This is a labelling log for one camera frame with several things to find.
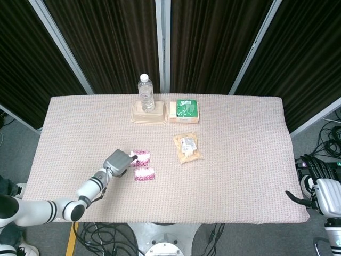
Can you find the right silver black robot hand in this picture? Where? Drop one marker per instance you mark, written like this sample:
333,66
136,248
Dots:
330,197

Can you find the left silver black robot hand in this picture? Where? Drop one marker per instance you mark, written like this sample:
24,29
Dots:
117,162

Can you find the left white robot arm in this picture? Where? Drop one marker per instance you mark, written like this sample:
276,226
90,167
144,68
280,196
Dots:
90,186

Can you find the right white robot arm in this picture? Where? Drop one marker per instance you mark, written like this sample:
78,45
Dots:
334,237

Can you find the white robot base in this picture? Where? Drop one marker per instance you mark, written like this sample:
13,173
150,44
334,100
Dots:
163,240

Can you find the white and black sneaker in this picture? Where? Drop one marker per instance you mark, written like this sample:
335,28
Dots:
306,186
28,249

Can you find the black box with number stickers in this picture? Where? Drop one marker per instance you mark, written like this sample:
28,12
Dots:
334,168

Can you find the beige plastic food container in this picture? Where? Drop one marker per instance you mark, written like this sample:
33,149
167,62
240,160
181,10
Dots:
160,114

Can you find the clear bag of snacks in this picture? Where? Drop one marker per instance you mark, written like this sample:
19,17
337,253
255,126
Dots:
187,149

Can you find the clear plastic water bottle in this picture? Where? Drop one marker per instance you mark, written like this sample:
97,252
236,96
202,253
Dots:
146,93

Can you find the green white box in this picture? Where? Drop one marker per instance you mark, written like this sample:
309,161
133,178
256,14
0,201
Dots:
173,110

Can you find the green printed packet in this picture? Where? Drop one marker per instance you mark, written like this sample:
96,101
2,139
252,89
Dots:
187,108

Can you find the yellow floor tape strip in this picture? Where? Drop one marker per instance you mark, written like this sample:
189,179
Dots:
71,240

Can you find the pink woven tablecloth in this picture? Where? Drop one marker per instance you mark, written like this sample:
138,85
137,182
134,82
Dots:
213,186

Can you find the dark brown curtain panel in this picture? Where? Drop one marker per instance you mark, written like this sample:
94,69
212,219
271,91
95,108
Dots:
213,40
306,58
106,40
26,58

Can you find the grey partition frame rail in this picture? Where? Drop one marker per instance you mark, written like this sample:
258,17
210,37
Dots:
20,118
314,118

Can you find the grey partition frame post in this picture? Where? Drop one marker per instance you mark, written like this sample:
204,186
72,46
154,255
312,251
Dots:
163,48
65,50
254,48

